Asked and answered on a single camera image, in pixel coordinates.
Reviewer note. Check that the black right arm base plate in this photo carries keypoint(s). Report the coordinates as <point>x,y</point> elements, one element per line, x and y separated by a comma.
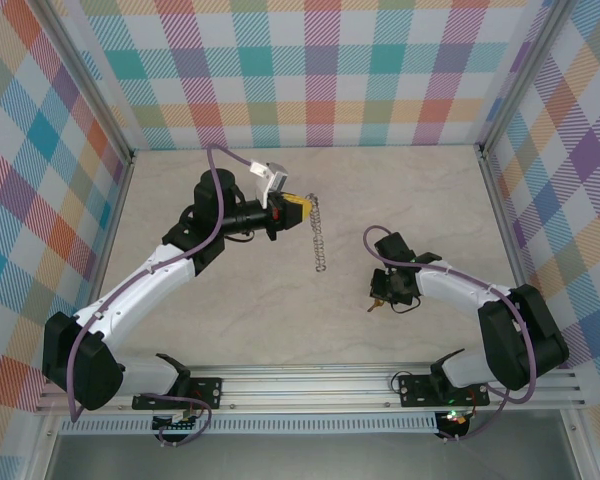
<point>415,390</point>

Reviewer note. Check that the aluminium corner post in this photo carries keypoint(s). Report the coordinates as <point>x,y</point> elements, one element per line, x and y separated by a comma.
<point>520,75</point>
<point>87,75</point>

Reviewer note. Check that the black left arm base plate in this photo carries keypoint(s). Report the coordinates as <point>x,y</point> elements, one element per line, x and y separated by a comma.
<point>205,392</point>

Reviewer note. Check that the grey metal lower shelf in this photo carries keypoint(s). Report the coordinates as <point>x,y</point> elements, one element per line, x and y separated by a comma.
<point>305,460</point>

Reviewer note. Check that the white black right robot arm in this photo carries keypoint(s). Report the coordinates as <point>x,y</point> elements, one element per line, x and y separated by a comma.
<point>455,287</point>

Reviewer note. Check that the small controller board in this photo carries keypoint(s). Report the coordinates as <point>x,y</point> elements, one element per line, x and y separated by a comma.
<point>455,422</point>
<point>177,425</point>

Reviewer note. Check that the aluminium front rail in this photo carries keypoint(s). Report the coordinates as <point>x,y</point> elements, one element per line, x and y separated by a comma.
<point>305,387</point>

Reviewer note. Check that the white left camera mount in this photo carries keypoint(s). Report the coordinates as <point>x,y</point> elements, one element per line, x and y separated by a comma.
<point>265,192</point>

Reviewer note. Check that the aluminium side rail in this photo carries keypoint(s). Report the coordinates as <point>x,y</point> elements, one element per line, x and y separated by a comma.
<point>501,215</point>
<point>114,225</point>

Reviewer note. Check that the aluminium frame leg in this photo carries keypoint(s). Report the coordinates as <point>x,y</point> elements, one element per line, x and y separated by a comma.
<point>577,450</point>
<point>42,450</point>

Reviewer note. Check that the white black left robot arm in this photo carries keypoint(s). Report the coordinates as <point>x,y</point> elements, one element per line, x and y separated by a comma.
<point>145,285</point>

